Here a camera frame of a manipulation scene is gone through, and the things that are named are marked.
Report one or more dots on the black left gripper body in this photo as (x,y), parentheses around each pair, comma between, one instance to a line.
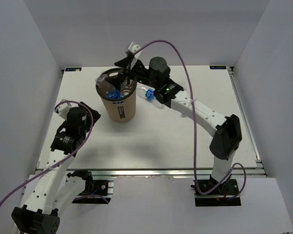
(85,128)

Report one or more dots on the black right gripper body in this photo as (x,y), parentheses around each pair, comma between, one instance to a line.
(140,75)

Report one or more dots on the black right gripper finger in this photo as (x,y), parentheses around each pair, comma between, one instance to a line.
(127,64)
(116,79)

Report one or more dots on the clear bottle green white label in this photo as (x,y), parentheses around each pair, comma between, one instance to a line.
(126,89)

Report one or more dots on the clear bottle blue label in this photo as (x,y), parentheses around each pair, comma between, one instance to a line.
(103,86)
(147,93)

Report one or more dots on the blue cap Pepsi bottle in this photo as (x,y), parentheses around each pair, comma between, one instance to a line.
(113,94)

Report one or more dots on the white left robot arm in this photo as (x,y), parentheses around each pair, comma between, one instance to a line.
(40,213)

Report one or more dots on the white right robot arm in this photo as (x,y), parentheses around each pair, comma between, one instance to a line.
(225,130)

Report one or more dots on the brown bin with black rim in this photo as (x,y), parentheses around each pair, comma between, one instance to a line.
(123,109)

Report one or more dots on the left blue table sticker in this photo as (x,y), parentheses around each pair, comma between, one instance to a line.
(73,69)

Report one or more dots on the blue table sticker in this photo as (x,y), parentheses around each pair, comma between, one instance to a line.
(217,67)
(73,69)

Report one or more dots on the right blue table sticker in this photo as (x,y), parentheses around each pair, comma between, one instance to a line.
(217,67)

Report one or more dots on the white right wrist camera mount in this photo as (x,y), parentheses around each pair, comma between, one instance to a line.
(132,50)

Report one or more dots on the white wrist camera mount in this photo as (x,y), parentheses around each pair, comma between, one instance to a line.
(132,50)
(63,109)

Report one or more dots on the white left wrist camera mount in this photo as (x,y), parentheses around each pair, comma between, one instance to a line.
(63,109)

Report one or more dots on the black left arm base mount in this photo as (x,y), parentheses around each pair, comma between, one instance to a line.
(96,190)

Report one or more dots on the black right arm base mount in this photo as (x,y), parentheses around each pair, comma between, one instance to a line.
(223,196)

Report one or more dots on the aluminium table frame rail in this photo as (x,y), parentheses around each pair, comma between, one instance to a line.
(158,141)

